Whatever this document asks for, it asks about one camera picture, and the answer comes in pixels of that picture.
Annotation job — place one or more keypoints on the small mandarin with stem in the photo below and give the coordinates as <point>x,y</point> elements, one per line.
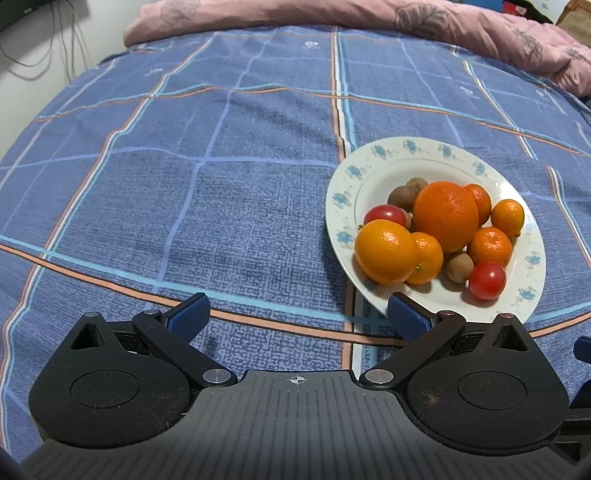
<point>431,259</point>

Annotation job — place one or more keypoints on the blue plaid bed sheet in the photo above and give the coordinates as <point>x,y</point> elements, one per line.
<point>200,163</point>

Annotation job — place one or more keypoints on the middle brown longan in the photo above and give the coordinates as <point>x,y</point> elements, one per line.
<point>403,197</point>

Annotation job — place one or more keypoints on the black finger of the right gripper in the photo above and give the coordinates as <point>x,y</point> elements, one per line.
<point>582,349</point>

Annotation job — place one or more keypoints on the back red cherry tomato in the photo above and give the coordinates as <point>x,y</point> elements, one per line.
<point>386,212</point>

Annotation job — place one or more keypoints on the pink floral quilt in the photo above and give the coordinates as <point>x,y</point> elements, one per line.
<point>540,49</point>

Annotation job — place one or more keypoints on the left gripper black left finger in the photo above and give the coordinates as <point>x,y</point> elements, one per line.
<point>112,384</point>

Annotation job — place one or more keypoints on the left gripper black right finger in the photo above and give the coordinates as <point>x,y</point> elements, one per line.
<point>482,387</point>

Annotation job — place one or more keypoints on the white floral ceramic plate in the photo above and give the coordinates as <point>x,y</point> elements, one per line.
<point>367,177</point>

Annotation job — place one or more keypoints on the back mandarin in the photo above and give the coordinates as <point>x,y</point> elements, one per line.
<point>482,201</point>

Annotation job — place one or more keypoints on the red cherry tomato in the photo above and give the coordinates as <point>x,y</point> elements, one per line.
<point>487,281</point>
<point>386,212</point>

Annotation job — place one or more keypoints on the right yellow-orange mandarin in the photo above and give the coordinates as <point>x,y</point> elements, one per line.
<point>509,216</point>

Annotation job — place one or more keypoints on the back brown longan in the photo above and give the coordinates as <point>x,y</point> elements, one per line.
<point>417,184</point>

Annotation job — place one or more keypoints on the front right mandarin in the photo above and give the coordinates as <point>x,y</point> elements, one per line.
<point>491,244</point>

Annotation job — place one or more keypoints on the left front mandarin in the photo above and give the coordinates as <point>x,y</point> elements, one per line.
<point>386,252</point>

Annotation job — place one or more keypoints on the brown pillow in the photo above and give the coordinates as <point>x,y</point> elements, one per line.
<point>576,20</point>

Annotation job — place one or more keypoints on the front brown longan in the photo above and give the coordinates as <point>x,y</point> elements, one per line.
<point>459,267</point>

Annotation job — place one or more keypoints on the front red cherry tomato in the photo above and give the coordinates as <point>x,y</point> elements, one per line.
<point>487,281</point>

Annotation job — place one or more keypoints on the large orange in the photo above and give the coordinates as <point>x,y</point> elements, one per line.
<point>448,212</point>

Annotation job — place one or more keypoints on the brown longan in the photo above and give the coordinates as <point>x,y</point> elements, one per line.
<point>417,184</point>
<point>459,267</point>
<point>403,197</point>

